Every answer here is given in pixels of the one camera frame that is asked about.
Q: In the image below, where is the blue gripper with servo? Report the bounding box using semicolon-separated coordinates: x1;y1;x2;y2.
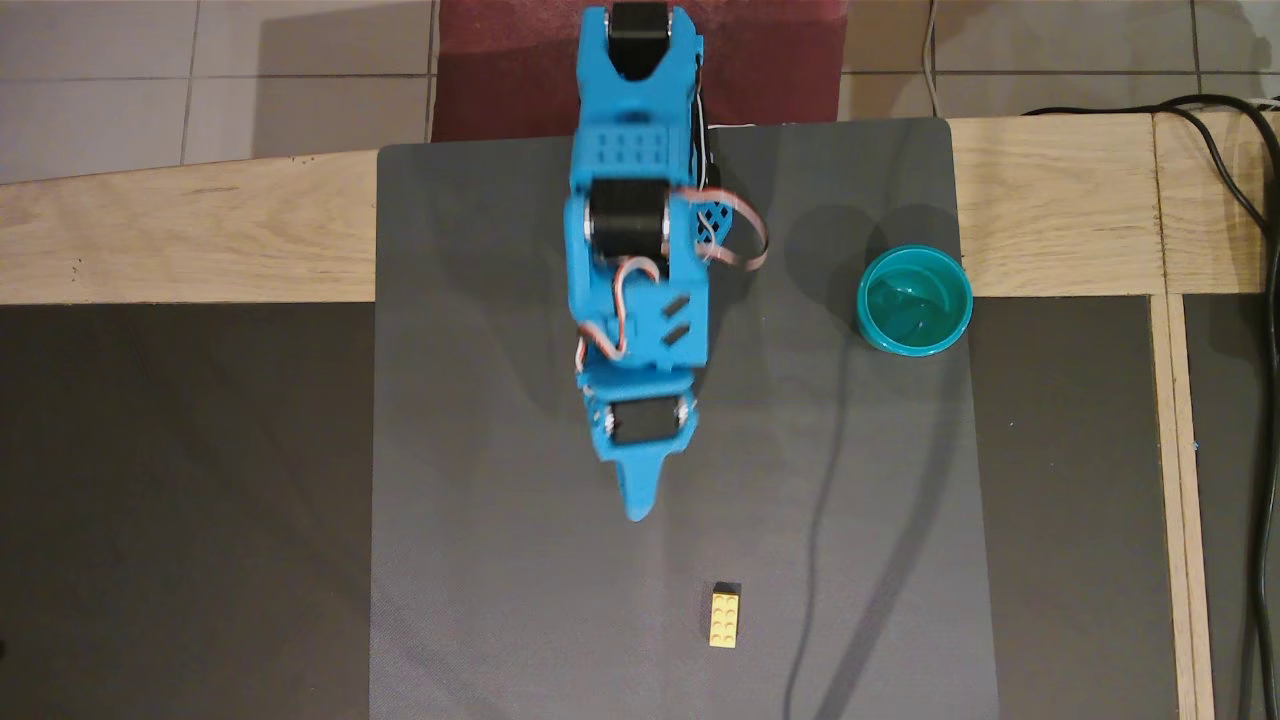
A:
578;366;698;523

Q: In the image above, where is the pale yellow lego brick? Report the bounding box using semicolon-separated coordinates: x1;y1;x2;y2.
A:
709;582;743;649

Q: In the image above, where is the grey table mat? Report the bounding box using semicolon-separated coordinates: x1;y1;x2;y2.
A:
368;117;1001;720

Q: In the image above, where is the teal plastic cup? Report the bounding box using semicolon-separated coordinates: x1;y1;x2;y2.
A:
856;245;974;358

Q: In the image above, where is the maroon chair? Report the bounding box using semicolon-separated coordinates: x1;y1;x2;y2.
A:
432;0;849;142

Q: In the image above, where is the large black table mat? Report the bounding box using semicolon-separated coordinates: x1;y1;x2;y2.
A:
0;295;1171;720

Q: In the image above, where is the narrow black table mat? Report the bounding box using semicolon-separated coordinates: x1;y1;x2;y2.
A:
1183;293;1280;720

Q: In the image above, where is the red white wrist servo cable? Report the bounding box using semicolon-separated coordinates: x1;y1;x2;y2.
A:
576;256;663;373

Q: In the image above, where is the red white side servo cable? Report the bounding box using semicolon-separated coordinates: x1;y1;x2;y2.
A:
690;188;771;273

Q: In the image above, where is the thin white cable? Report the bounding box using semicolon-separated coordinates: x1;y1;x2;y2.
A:
922;0;947;118

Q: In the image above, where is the black power cable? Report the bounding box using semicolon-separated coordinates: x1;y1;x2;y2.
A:
1160;105;1280;720
1020;94;1280;201

